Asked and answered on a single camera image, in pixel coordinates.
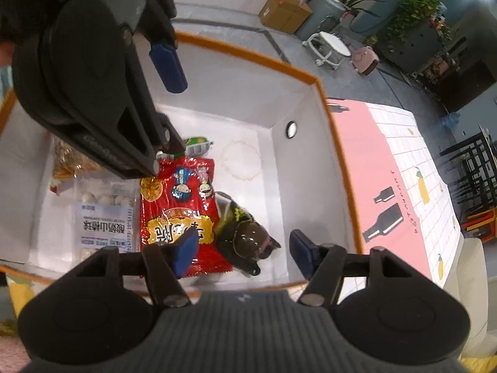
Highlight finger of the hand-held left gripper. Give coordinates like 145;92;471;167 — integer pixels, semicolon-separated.
132;0;189;94
50;97;187;180

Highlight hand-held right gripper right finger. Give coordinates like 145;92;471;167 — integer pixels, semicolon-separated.
289;228;418;307

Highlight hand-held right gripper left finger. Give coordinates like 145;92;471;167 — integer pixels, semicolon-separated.
74;227;199;308

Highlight red yellow snack packet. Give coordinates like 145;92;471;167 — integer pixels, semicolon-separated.
139;156;234;278

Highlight dark brown snack packet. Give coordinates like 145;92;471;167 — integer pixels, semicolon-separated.
213;191;282;276

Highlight green sausage stick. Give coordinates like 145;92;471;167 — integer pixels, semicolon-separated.
182;136;215;156

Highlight orange cardboard box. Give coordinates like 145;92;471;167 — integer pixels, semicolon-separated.
0;31;363;292

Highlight orange stick snack packet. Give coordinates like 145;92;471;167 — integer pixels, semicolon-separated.
50;138;103;196

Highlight clear packet of white balls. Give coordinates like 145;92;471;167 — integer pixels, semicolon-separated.
48;177;142;267

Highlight brown cardboard carton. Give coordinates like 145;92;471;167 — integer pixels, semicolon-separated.
258;0;313;34

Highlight lemon print checked tablecloth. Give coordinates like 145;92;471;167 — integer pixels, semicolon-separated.
0;99;468;319

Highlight grey trash bin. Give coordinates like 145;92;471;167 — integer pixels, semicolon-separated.
301;0;348;41

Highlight white wheeled stool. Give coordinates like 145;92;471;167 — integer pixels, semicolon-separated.
303;31;352;71

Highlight beige sofa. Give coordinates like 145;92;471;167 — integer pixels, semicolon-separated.
439;237;490;358

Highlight orange stool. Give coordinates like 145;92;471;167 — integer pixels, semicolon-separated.
462;208;497;239

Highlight black dining chair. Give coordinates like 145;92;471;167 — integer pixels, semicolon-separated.
440;128;497;203

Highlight pink heater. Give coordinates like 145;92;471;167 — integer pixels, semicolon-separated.
350;46;380;75

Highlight blue water jug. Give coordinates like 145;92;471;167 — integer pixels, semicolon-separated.
440;111;461;129

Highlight dark grey cabinet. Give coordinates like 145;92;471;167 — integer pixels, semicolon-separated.
382;19;455;72

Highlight trailing green plant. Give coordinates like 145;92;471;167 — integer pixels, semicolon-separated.
382;0;443;43

